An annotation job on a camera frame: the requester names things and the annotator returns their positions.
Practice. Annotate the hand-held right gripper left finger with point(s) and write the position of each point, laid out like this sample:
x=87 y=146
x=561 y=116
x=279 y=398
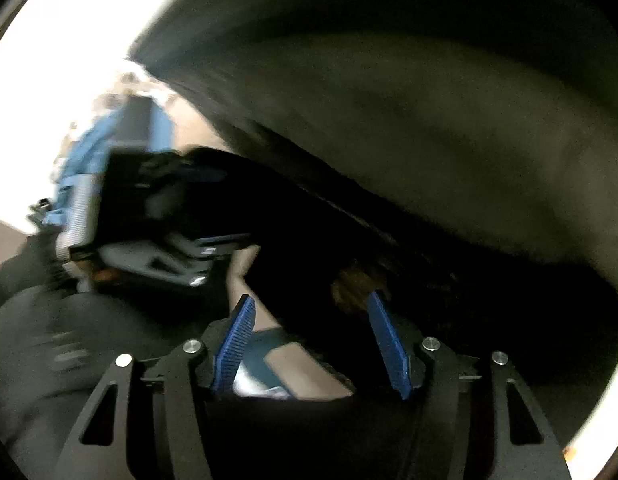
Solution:
x=236 y=342

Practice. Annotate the beige paper strip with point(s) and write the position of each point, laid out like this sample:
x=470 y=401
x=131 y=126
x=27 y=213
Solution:
x=251 y=290

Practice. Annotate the black trash bag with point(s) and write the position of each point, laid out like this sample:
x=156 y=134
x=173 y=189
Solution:
x=389 y=135

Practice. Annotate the teal and tan packet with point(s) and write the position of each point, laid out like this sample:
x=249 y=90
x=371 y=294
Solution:
x=299 y=370

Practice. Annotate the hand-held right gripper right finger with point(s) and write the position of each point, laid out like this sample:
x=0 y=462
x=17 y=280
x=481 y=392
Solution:
x=389 y=347

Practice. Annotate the brown crumpled wrapper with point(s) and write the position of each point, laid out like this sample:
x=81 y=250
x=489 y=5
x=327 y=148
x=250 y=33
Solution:
x=354 y=290

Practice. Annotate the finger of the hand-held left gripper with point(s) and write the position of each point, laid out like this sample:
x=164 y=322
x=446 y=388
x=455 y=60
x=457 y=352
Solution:
x=164 y=260

